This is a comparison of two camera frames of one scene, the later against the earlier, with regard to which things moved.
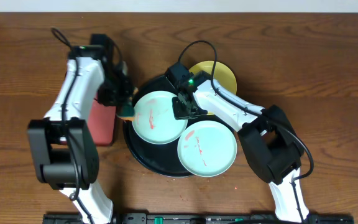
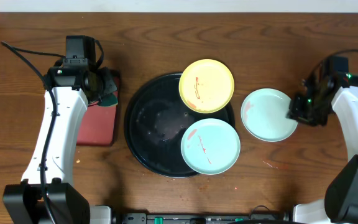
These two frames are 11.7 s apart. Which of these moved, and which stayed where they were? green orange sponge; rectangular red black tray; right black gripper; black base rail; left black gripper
Moved: green orange sponge; right black gripper; left black gripper
Stayed: rectangular red black tray; black base rail
